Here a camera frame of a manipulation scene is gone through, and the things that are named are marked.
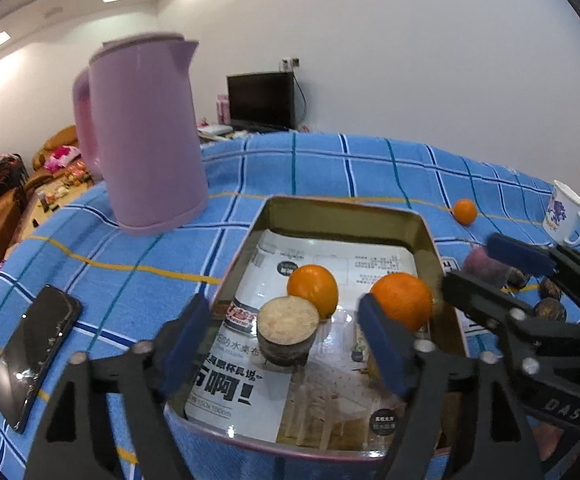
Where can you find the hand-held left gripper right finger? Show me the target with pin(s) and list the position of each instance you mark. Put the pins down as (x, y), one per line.
(385, 345)

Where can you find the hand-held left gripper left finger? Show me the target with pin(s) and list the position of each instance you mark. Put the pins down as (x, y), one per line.
(187, 340)

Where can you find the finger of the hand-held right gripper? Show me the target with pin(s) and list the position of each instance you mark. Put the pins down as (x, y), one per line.
(515, 255)
(475, 295)

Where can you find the purple sweet potato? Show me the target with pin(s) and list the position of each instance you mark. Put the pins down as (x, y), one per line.
(477, 265)

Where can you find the large orange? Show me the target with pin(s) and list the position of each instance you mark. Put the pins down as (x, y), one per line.
(402, 302)

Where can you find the small orange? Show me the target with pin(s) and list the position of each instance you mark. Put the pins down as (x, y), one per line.
(465, 211)

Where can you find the medium orange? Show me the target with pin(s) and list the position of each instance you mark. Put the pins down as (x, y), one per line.
(314, 287)

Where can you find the large cut sugarcane piece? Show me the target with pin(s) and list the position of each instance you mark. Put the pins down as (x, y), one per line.
(287, 320)

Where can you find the pink metal tin box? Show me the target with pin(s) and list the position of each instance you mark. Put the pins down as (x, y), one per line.
(340, 215)

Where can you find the white mug with blue print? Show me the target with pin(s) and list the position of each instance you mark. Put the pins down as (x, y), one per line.
(562, 212)

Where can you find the printed paper leaflet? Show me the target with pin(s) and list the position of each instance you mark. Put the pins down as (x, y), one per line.
(250, 395)

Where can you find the black smartphone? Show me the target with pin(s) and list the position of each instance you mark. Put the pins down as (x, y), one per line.
(34, 355)

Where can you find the blue plaid cloth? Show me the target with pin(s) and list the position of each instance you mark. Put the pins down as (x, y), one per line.
(320, 170)

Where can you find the wooden coffee table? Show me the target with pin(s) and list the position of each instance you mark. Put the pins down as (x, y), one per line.
(54, 200)

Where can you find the pink electric kettle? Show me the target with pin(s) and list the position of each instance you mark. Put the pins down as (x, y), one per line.
(144, 150)

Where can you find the white flat box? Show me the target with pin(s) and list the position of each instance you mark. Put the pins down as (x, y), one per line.
(214, 129)

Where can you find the pink floral cushion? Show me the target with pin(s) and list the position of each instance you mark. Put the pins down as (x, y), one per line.
(62, 156)

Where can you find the tall pink box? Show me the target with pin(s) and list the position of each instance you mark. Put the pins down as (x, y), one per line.
(222, 108)

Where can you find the orange leather armchair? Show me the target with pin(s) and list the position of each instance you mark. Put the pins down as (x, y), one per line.
(59, 137)

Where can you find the black flat television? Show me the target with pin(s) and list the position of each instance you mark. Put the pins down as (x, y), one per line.
(260, 100)

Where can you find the white wall socket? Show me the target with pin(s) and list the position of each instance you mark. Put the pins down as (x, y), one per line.
(289, 64)

